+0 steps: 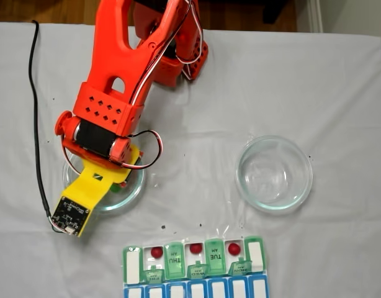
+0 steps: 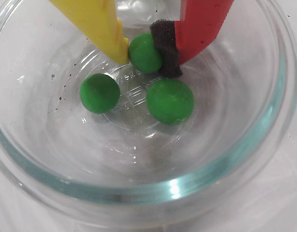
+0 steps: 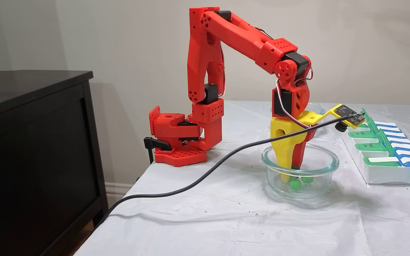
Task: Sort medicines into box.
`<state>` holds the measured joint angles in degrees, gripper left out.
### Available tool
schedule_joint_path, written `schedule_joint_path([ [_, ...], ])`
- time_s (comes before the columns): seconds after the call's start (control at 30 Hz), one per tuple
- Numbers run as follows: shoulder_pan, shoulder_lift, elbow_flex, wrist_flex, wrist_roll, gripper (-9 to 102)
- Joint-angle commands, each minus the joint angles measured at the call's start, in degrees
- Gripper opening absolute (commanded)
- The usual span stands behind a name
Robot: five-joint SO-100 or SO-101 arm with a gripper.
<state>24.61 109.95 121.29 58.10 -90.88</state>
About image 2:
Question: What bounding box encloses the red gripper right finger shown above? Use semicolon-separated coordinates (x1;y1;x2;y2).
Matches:
149;0;234;79

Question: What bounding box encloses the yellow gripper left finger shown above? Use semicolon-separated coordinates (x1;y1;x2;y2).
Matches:
49;0;129;65

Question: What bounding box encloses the green ball pill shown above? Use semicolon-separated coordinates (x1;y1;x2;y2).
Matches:
128;32;163;73
146;78;195;126
79;73;121;114

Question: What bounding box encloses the clear glass bowl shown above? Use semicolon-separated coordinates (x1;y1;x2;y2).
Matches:
0;0;297;230

